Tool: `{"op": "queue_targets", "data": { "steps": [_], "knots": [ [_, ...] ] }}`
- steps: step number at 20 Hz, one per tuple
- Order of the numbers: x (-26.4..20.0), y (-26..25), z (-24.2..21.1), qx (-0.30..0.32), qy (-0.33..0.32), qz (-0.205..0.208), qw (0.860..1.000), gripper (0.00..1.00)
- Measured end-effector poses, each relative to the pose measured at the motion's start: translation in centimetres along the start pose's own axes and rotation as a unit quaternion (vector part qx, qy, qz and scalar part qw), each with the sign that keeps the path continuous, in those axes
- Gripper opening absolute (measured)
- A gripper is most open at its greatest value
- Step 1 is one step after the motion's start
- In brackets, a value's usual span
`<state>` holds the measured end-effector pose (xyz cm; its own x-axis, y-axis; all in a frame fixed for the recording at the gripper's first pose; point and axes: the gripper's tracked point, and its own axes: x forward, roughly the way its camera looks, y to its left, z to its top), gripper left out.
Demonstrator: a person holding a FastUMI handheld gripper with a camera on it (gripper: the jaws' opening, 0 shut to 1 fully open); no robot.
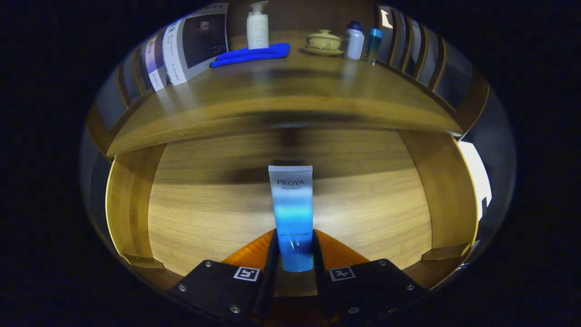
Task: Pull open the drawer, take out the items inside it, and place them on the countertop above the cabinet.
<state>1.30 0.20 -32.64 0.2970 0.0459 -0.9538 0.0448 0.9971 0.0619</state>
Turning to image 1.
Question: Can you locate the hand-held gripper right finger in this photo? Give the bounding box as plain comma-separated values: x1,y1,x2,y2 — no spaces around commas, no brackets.
310,228,430,323

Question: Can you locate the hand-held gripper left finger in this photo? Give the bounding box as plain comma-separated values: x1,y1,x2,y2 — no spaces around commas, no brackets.
165,228,280,325

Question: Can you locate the wooden drawer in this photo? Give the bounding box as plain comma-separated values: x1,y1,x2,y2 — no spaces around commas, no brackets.
105,129,479,298

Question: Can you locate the blue white tube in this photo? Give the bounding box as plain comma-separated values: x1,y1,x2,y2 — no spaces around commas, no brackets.
268,165,315,273

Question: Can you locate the wooden countertop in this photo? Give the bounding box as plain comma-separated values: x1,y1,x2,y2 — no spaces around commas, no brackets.
107,43,463,159

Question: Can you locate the wooden cabinet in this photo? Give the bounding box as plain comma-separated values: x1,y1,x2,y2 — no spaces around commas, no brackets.
84,0,492,159

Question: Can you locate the purple book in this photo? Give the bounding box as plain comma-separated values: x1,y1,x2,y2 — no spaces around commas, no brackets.
144,33,167,92

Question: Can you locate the blue folded cloth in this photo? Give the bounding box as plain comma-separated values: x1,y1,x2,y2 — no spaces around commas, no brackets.
210,43,291,69

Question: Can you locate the teal bottle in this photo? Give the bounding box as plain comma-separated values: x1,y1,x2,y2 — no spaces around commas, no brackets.
363,28,383,65

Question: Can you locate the white bottle blue cap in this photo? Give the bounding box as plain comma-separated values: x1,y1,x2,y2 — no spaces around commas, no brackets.
344,21,365,61

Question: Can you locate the white portrait book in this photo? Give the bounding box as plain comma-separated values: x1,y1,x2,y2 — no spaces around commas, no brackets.
162,4,229,86

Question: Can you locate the beige lidded teacup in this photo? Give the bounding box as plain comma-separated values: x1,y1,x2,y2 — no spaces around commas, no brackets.
300,30,344,57

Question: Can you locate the white pump bottle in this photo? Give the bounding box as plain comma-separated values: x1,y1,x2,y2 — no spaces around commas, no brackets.
246,1,270,50

